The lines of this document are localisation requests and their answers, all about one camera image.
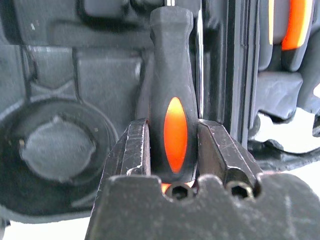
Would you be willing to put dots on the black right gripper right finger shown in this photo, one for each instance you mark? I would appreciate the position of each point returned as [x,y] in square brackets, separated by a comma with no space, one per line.
[220,150]

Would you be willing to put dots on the silver screwdriver shaft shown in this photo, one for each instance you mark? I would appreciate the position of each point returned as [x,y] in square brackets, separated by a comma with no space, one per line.
[199,62]

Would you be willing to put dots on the black plastic tool case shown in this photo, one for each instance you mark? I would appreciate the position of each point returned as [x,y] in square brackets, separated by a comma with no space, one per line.
[100,75]

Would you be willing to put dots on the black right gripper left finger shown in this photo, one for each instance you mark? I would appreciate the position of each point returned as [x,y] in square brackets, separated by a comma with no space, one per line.
[133,150]

